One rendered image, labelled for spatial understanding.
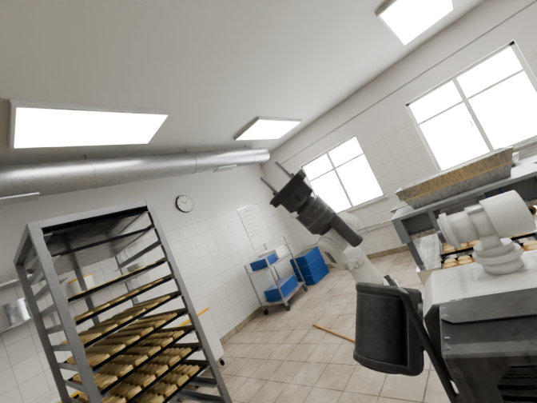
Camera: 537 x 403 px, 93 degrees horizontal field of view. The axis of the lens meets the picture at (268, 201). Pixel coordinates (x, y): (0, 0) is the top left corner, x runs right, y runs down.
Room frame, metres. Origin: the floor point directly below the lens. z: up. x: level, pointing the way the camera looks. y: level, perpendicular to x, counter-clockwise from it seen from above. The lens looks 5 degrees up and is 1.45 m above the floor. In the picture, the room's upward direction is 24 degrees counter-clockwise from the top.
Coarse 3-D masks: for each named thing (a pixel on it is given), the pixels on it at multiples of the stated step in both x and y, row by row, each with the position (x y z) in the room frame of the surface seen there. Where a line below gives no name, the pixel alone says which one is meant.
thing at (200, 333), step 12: (156, 216) 1.29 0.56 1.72; (156, 228) 1.28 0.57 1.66; (168, 252) 1.28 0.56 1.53; (168, 264) 1.29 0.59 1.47; (180, 276) 1.29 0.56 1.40; (180, 288) 1.28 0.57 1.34; (192, 312) 1.28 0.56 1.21; (192, 324) 1.29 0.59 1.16; (204, 336) 1.29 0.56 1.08; (204, 348) 1.28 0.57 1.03; (216, 372) 1.28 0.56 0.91; (228, 396) 1.29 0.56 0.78
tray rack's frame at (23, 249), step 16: (112, 208) 1.15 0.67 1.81; (128, 208) 1.20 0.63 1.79; (144, 208) 1.30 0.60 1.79; (48, 224) 0.97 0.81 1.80; (64, 224) 1.02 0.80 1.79; (80, 224) 1.20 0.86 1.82; (16, 256) 1.22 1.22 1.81; (80, 272) 1.51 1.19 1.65; (128, 288) 1.65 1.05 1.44; (32, 304) 1.31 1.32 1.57; (96, 320) 1.50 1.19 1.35; (48, 336) 1.32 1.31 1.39; (48, 352) 1.31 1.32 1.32; (64, 384) 1.32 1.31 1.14; (64, 400) 1.30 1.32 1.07; (176, 400) 1.67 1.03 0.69
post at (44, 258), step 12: (36, 228) 0.94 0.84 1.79; (36, 240) 0.93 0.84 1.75; (36, 252) 0.93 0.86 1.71; (48, 252) 0.94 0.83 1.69; (48, 264) 0.93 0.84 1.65; (48, 276) 0.93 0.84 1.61; (60, 288) 0.94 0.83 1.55; (60, 300) 0.93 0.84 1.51; (60, 312) 0.92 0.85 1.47; (72, 324) 0.94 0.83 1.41; (72, 336) 0.93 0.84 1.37; (72, 348) 0.92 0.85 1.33; (84, 360) 0.94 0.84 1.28; (84, 372) 0.93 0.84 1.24; (84, 384) 0.92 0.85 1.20; (96, 396) 0.94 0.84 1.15
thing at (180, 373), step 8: (176, 368) 1.36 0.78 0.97; (184, 368) 1.33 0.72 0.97; (192, 368) 1.28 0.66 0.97; (200, 368) 1.29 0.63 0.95; (168, 376) 1.31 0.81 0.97; (176, 376) 1.27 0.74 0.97; (184, 376) 1.23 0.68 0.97; (160, 384) 1.26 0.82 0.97; (168, 384) 1.22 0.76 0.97; (176, 384) 1.23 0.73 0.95; (152, 392) 1.25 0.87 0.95; (160, 392) 1.19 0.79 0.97; (168, 392) 1.15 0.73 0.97; (136, 400) 1.21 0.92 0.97; (144, 400) 1.17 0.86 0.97; (152, 400) 1.14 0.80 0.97; (160, 400) 1.11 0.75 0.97
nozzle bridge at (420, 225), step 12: (516, 168) 1.45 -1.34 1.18; (528, 168) 1.33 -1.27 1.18; (504, 180) 1.30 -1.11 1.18; (516, 180) 1.25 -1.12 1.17; (528, 180) 1.29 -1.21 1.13; (468, 192) 1.38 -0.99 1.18; (492, 192) 1.37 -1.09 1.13; (504, 192) 1.35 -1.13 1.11; (516, 192) 1.32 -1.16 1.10; (528, 192) 1.30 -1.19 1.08; (432, 204) 1.49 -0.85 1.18; (528, 204) 1.28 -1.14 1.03; (396, 216) 1.61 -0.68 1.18; (408, 216) 1.52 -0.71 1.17; (420, 216) 1.57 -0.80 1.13; (396, 228) 1.57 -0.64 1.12; (408, 228) 1.62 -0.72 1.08; (420, 228) 1.58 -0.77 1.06; (432, 228) 1.53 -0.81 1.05; (408, 240) 1.55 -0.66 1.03; (420, 252) 1.71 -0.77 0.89; (420, 264) 1.65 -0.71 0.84
